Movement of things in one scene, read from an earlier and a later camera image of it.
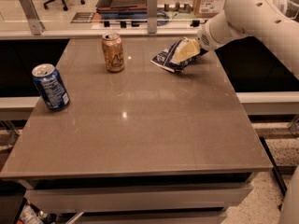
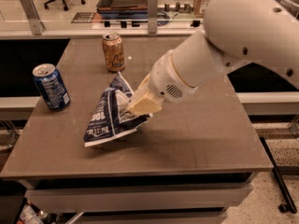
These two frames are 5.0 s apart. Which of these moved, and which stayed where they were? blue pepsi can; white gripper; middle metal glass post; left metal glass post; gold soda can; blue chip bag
Moved: blue chip bag; white gripper
Stayed: middle metal glass post; blue pepsi can; left metal glass post; gold soda can
